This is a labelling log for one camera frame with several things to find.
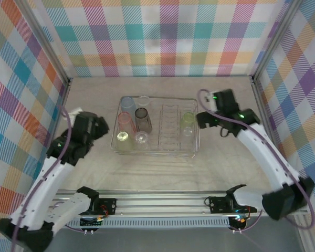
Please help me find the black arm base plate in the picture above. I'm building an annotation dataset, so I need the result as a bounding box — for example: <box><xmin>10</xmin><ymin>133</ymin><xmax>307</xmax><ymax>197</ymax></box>
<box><xmin>99</xmin><ymin>198</ymin><xmax>118</xmax><ymax>215</ymax></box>
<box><xmin>208</xmin><ymin>196</ymin><xmax>228</xmax><ymax>214</ymax></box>

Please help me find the dark grey translucent cup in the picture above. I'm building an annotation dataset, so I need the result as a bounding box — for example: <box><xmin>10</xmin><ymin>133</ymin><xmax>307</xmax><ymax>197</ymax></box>
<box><xmin>134</xmin><ymin>107</ymin><xmax>153</xmax><ymax>132</ymax></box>

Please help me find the red translucent plastic cup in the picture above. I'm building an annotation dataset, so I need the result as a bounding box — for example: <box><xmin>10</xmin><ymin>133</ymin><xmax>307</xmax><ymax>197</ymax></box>
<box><xmin>117</xmin><ymin>112</ymin><xmax>137</xmax><ymax>134</ymax></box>

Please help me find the aluminium frame post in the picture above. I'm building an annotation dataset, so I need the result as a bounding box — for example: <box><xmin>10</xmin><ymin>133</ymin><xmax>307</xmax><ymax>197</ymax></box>
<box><xmin>14</xmin><ymin>0</ymin><xmax>71</xmax><ymax>86</ymax></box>
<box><xmin>250</xmin><ymin>0</ymin><xmax>305</xmax><ymax>82</ymax></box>

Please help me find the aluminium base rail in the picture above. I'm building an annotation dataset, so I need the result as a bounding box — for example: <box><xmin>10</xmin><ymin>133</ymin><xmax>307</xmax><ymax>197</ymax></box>
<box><xmin>52</xmin><ymin>191</ymin><xmax>308</xmax><ymax>218</ymax></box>

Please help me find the thin purple base cable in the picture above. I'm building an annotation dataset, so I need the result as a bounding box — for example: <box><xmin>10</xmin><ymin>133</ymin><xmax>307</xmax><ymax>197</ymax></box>
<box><xmin>240</xmin><ymin>209</ymin><xmax>265</xmax><ymax>234</ymax></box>
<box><xmin>65</xmin><ymin>223</ymin><xmax>86</xmax><ymax>233</ymax></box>

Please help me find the grey slotted cable duct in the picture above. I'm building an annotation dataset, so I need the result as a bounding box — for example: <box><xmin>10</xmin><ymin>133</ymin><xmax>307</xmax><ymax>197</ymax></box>
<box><xmin>65</xmin><ymin>219</ymin><xmax>231</xmax><ymax>229</ymax></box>

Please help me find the wire dish rack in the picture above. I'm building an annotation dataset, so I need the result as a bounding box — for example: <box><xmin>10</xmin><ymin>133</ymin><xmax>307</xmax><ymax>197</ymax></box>
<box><xmin>110</xmin><ymin>96</ymin><xmax>202</xmax><ymax>158</ymax></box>

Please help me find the pale green tall cup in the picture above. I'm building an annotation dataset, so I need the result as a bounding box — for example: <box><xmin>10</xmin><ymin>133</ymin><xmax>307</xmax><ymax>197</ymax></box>
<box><xmin>115</xmin><ymin>131</ymin><xmax>134</xmax><ymax>153</ymax></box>

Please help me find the bright green small cup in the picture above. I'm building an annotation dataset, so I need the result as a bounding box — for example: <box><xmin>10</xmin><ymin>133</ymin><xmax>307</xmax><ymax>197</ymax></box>
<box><xmin>180</xmin><ymin>112</ymin><xmax>195</xmax><ymax>129</ymax></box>

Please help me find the black wired control board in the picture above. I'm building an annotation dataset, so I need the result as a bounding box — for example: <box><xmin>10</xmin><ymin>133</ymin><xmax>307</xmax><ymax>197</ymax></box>
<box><xmin>229</xmin><ymin>215</ymin><xmax>250</xmax><ymax>227</ymax></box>
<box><xmin>80</xmin><ymin>216</ymin><xmax>103</xmax><ymax>228</ymax></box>

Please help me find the blue translucent plastic cup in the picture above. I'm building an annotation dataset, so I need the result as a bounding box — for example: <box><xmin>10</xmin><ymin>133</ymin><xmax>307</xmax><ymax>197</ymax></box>
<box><xmin>120</xmin><ymin>96</ymin><xmax>137</xmax><ymax>116</ymax></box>

